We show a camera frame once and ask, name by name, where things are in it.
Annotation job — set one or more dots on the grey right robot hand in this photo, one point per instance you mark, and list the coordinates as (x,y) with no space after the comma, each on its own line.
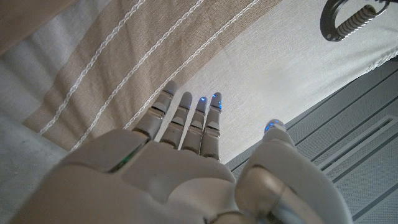
(171,180)

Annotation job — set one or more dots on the black hand grip exerciser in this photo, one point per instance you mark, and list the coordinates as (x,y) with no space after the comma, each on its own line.
(351,23)

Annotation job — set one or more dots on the beige striped curtain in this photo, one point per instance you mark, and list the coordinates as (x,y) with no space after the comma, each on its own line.
(248,62)

